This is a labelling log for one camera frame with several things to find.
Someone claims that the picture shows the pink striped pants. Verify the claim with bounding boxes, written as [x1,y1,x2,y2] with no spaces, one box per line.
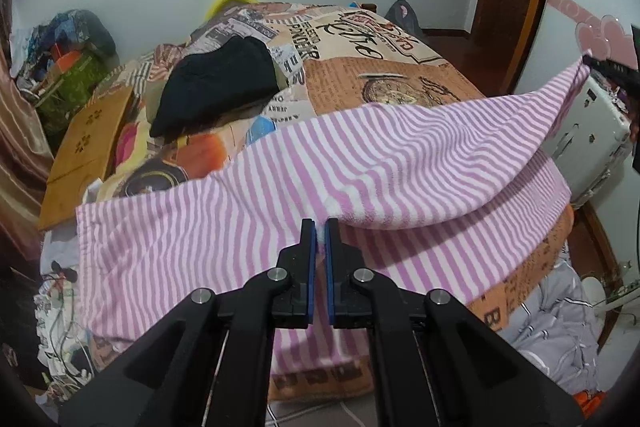
[76,63,589,345]

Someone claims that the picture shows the white cabinet with stickers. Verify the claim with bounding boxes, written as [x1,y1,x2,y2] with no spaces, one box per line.
[542,76,632,209]

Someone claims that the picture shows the wooden door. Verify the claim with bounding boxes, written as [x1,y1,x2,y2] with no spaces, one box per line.
[424,0,547,95]

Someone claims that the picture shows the grey bedsheet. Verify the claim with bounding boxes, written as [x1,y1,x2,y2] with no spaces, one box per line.
[498,245,600,395]

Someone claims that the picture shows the grey bag on floor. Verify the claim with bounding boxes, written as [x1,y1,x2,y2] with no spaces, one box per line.
[385,0,424,40]

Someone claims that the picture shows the black folded garment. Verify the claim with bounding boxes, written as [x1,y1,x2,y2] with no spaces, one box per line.
[150,36,280,138]

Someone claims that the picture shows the newspaper print bed cover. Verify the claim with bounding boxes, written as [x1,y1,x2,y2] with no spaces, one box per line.
[94,0,575,403]

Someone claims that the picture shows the wooden board with paw cutouts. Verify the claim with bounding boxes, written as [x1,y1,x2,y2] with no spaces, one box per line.
[37,86,134,232]

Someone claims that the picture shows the brown striped curtain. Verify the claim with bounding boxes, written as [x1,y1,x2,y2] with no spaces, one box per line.
[1,61,53,261]

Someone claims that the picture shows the yellow foam tube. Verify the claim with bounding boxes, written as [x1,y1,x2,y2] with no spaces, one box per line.
[205,0,258,20]

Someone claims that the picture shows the green basket of clutter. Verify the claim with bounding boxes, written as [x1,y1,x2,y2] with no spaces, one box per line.
[12,9,117,138]

